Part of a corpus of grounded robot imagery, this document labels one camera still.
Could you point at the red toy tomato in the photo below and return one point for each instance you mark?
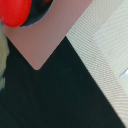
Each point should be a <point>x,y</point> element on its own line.
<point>14,13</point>

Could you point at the grey frying pan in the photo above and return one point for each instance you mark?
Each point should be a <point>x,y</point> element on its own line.
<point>38,11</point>

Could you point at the white woven placemat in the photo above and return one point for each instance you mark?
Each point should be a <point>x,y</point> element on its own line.
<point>100,38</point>

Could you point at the knife with orange handle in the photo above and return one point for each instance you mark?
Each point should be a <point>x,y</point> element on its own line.
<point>125,74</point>

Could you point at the pink brown board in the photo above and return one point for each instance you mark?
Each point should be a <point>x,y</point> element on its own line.
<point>37,42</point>

